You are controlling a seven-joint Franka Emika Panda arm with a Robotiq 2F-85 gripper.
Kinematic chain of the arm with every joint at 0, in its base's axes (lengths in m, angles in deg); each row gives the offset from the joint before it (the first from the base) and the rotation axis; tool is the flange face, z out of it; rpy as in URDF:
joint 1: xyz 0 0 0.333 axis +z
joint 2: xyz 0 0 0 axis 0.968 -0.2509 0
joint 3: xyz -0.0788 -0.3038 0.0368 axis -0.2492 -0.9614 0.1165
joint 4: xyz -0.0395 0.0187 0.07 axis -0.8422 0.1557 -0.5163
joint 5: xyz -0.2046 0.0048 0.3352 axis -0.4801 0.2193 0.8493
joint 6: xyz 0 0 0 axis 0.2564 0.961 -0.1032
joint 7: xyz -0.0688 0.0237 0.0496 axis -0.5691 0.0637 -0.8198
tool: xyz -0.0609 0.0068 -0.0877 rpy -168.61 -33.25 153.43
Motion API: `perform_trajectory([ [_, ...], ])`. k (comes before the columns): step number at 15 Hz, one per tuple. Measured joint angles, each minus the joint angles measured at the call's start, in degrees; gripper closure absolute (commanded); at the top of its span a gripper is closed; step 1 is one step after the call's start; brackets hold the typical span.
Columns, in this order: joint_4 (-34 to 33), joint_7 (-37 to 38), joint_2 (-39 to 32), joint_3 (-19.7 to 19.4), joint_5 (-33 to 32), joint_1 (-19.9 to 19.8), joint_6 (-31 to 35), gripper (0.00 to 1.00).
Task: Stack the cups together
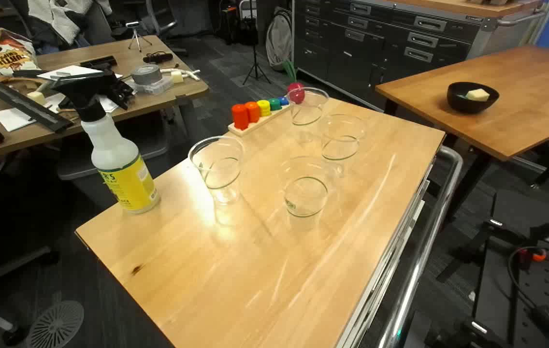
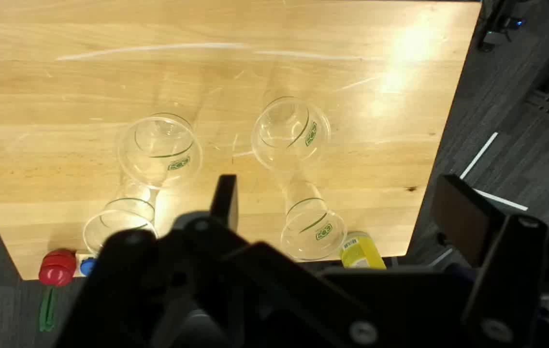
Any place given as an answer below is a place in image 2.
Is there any spray bottle yellow label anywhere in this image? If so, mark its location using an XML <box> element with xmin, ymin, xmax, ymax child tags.
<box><xmin>339</xmin><ymin>229</ymin><xmax>389</xmax><ymax>271</ymax></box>

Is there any black device blue light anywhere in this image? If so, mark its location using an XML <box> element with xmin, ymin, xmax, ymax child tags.
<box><xmin>480</xmin><ymin>10</ymin><xmax>527</xmax><ymax>49</ymax></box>

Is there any white strip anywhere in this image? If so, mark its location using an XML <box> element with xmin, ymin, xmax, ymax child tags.
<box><xmin>472</xmin><ymin>188</ymin><xmax>530</xmax><ymax>215</ymax></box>
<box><xmin>459</xmin><ymin>130</ymin><xmax>501</xmax><ymax>182</ymax></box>

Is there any red apple toy green leaf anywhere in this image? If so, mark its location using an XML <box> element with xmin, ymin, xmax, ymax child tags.
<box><xmin>37</xmin><ymin>248</ymin><xmax>82</xmax><ymax>335</ymax></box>

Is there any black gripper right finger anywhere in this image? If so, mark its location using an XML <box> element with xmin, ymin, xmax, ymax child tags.
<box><xmin>432</xmin><ymin>173</ymin><xmax>549</xmax><ymax>348</ymax></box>

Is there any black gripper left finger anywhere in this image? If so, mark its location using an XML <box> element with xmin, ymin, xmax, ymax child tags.
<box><xmin>173</xmin><ymin>175</ymin><xmax>254</xmax><ymax>256</ymax></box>

